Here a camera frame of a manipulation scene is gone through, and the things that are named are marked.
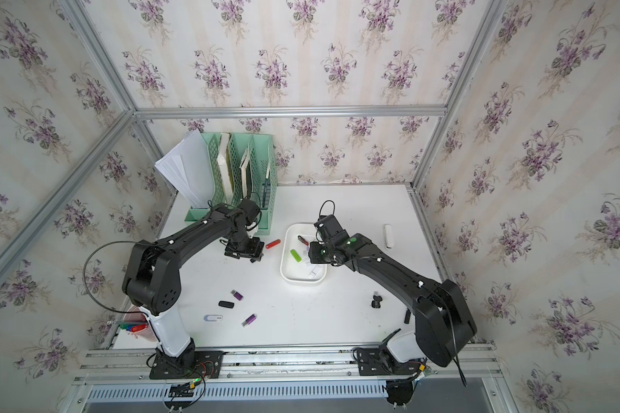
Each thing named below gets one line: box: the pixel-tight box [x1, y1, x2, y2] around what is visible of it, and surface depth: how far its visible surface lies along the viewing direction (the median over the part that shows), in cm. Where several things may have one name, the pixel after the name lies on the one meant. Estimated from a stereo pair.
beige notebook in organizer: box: [239, 147, 253, 200], surface depth 103 cm
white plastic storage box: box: [279, 222, 329, 284], surface depth 97 cm
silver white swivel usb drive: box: [203, 314, 224, 322], surface depth 84 cm
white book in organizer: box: [216, 132, 234, 204], surface depth 100 cm
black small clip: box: [371, 290, 384, 309], surface depth 86 cm
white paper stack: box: [155, 129, 214, 209], surface depth 98 cm
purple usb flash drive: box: [241, 313, 258, 328], surface depth 83 cm
